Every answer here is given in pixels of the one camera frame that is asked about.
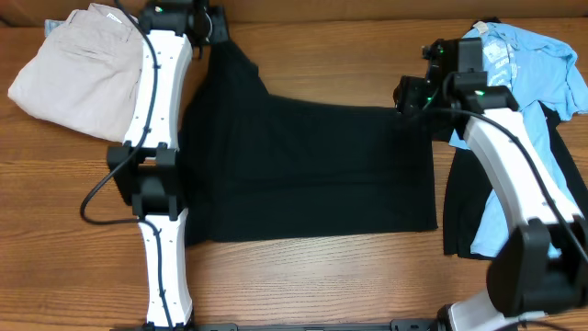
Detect black t-shirt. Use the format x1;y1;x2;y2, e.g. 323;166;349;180
178;41;437;245

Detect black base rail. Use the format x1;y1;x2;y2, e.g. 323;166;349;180
109;317;442;331

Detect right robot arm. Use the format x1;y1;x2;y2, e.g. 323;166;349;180
394;38;587;331

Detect folded beige trousers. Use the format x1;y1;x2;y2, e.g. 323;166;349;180
7;3;143;143

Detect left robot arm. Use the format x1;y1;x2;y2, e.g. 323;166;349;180
107;0;229;330

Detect light blue folded cloth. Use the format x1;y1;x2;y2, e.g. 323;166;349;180
44;19;64;37

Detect light blue printed t-shirt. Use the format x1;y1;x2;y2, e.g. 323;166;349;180
447;20;588;259

